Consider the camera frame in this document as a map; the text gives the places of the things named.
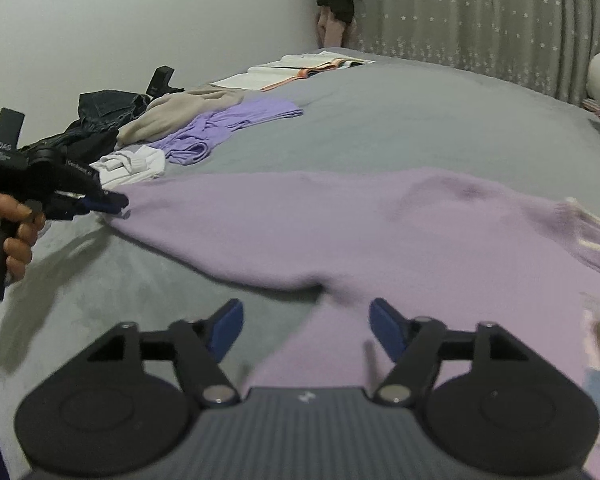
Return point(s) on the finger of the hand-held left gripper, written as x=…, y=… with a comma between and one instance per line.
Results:
x=100, y=201

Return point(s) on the lilac knitted sweater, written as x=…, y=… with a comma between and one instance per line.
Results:
x=380, y=230

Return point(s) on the pink hanging garment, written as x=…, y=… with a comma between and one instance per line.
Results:
x=332, y=32

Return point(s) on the beige garment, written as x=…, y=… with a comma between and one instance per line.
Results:
x=170, y=115

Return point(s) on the thin purple garment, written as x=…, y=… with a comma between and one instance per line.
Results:
x=220, y=125

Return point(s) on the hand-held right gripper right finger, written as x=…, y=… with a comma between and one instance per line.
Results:
x=387, y=330

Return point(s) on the dark jeans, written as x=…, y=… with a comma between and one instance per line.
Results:
x=110, y=107

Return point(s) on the grey bed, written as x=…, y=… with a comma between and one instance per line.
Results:
x=380, y=125

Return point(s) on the white garment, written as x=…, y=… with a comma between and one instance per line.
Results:
x=130, y=165

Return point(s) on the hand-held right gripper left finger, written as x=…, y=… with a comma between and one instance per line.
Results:
x=227, y=330

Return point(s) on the person's left hand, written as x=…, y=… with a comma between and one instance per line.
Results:
x=17, y=250

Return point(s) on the white cloth with orange stripe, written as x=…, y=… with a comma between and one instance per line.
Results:
x=290, y=70

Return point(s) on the black stand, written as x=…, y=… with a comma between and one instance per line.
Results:
x=161, y=80

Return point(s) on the grey star-print curtain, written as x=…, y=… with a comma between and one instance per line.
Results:
x=480, y=25

